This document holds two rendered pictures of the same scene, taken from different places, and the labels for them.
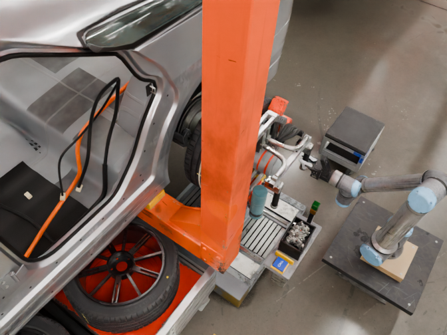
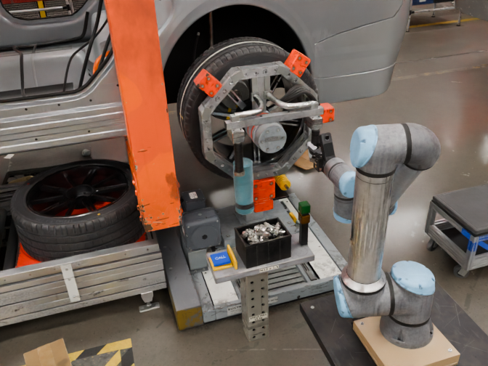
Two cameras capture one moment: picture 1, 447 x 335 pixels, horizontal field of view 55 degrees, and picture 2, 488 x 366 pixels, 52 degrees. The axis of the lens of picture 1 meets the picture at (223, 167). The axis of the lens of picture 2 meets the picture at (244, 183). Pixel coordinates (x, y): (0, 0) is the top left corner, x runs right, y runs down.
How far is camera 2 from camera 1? 1.81 m
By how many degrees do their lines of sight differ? 37
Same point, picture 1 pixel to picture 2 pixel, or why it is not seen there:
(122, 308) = (37, 217)
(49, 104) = not seen: hidden behind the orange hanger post
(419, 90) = not seen: outside the picture
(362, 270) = (342, 342)
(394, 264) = (395, 354)
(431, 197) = (368, 133)
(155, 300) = (67, 224)
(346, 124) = (473, 197)
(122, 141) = not seen: hidden behind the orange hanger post
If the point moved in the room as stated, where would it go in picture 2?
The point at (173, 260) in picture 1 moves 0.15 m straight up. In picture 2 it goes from (118, 206) to (113, 179)
